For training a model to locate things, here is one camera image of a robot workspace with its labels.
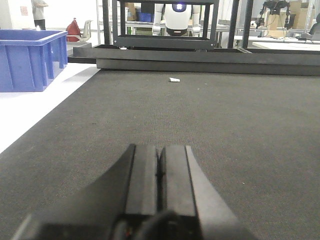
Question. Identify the person in grey shirt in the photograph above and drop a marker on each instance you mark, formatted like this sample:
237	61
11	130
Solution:
38	13

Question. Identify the blue plastic crate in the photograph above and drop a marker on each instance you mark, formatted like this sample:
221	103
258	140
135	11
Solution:
30	60

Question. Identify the white paper scrap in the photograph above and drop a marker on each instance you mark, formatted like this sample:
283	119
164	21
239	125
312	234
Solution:
174	80

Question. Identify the white humanoid robot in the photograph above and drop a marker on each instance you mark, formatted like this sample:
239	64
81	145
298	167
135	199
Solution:
176	19

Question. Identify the black flat tray stack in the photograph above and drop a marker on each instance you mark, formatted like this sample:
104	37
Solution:
250	61

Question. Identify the black textured table mat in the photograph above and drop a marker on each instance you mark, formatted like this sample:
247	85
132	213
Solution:
256	137

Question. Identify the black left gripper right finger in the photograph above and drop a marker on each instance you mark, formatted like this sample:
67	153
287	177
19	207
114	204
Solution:
188	192

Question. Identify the red bag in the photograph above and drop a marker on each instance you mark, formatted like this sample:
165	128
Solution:
73	31

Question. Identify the black metal frame rack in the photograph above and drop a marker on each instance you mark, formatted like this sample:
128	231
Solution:
116	20

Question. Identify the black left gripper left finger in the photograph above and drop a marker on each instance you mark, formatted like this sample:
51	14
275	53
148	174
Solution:
128	189

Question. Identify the white chair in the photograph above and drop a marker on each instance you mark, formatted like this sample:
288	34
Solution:
86	34

